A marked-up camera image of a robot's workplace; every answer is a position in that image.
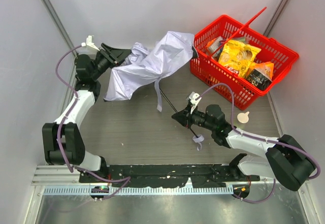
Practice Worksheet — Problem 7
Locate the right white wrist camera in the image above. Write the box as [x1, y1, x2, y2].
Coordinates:
[187, 91, 202, 114]

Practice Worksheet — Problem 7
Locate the orange snack packet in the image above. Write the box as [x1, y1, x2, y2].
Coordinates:
[205, 36, 223, 58]

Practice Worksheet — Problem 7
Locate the yellow chips bag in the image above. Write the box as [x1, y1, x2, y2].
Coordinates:
[218, 40, 261, 78]

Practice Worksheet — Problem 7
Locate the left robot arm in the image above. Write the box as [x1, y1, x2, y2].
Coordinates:
[42, 42, 131, 173]

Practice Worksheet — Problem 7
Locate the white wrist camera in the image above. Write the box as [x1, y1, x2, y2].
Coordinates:
[187, 91, 202, 114]
[81, 35, 100, 52]

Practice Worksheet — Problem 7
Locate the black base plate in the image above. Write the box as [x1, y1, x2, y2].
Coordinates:
[95, 164, 260, 188]

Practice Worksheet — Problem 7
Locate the red plastic shopping basket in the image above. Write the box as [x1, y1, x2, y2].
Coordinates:
[189, 15, 299, 110]

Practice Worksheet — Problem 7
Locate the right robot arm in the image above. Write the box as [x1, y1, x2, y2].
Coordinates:
[172, 104, 317, 191]

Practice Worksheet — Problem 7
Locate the slotted cable duct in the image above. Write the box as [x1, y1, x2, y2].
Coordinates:
[43, 184, 234, 196]

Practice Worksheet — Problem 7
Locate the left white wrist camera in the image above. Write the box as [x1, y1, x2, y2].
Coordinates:
[81, 35, 100, 52]

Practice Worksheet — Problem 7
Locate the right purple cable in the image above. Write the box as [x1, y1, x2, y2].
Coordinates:
[198, 83, 319, 204]

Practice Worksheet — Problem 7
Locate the black and orange snack bag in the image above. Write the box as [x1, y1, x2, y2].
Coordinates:
[245, 61, 274, 91]

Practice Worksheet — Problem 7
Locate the lavender folding umbrella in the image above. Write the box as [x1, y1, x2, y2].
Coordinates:
[103, 30, 205, 151]

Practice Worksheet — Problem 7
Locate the pale yellow bottle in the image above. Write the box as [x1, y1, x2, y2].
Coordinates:
[237, 111, 250, 124]

